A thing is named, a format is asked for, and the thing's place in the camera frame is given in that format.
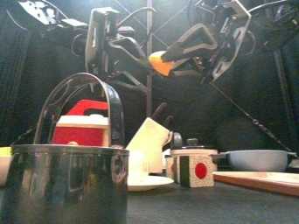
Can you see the orange toy corn top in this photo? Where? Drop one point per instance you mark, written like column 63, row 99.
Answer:
column 161, row 64

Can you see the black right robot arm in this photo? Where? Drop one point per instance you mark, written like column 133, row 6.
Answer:
column 277, row 20

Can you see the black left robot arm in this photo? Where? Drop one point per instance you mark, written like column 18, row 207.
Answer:
column 58, row 27

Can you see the red and white toy box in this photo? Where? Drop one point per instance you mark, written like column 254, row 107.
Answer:
column 79, row 131

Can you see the silver toy kettle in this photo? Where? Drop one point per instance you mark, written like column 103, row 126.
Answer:
column 177, row 140

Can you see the cream toy piece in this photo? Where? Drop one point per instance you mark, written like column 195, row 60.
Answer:
column 137, row 166

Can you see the toy sushi block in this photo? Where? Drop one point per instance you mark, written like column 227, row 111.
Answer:
column 170, row 166
column 197, row 171

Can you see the blue-grey toy pan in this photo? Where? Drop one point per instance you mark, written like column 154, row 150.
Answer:
column 257, row 160

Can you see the white round plate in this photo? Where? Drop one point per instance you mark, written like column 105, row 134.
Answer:
column 150, row 182

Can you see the pink wooden cutting board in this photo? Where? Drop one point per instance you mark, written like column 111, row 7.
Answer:
column 261, row 179

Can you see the yellow and white toy piece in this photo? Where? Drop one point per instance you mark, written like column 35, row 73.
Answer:
column 4, row 166

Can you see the vertical metal frame pole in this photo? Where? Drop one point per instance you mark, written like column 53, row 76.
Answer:
column 149, row 99

